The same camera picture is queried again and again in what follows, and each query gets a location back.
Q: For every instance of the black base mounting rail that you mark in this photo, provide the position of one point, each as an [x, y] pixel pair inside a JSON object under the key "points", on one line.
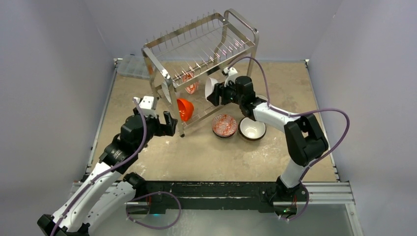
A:
{"points": [[265, 197]]}

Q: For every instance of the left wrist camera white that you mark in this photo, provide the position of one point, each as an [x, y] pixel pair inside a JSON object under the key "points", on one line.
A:
{"points": [[147, 104]]}

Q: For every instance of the white bowl brown outside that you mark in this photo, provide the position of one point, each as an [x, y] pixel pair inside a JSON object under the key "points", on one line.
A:
{"points": [[251, 130]]}

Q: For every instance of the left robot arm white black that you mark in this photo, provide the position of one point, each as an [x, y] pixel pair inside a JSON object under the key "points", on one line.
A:
{"points": [[97, 182]]}

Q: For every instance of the orange diamond pattern bowl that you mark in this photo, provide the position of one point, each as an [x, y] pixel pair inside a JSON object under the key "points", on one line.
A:
{"points": [[224, 126]]}

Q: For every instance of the stainless steel dish rack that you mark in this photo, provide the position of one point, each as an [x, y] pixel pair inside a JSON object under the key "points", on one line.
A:
{"points": [[203, 46]]}

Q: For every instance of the orange white floral bowl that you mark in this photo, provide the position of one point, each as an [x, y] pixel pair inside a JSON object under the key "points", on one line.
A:
{"points": [[192, 88]]}

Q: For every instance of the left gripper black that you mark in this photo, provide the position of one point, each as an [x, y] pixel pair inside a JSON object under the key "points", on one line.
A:
{"points": [[170, 123]]}

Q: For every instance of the white bowl teal outside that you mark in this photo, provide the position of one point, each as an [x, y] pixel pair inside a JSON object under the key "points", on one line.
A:
{"points": [[262, 97]]}

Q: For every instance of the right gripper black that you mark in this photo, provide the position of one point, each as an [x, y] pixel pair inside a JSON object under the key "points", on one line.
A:
{"points": [[223, 93]]}

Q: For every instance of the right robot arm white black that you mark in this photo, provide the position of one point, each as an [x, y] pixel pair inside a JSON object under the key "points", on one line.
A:
{"points": [[304, 137]]}

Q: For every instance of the white bowl red patterned outside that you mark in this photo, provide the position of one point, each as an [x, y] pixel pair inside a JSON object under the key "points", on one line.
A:
{"points": [[210, 86]]}

